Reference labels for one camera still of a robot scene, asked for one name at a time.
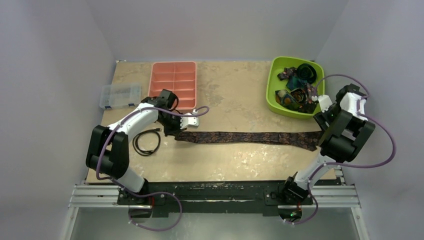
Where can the green plastic bin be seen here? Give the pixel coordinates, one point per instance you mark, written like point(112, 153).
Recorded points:
point(274, 84)

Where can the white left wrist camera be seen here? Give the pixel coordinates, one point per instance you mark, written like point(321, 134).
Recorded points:
point(188, 120)

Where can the pink compartment tray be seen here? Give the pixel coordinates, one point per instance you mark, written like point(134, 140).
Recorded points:
point(180, 77)

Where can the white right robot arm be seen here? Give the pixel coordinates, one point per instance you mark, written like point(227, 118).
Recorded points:
point(345, 132)

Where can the aluminium frame rail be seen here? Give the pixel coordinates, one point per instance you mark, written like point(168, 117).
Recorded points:
point(329, 193)

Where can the clear plastic organizer box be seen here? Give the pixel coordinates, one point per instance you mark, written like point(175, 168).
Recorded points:
point(122, 95)

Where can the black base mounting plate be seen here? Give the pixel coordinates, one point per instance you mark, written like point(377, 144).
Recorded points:
point(266, 197)

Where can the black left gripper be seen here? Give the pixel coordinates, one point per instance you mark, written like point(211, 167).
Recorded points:
point(177, 129)

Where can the brown patterned necktie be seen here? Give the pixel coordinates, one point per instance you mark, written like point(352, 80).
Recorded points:
point(308, 140)

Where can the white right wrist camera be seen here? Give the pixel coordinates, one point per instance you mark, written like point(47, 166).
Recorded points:
point(324, 102)

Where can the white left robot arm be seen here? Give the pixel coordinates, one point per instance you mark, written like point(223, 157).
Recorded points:
point(108, 150)

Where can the colourful ties pile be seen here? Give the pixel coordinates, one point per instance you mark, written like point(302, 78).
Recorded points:
point(300, 96)

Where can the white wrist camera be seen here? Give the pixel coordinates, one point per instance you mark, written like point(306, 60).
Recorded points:
point(188, 120)
point(324, 102)

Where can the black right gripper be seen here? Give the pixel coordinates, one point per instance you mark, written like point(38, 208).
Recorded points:
point(320, 120)

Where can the dark green rolled tie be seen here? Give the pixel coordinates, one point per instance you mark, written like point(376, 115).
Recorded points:
point(307, 73)

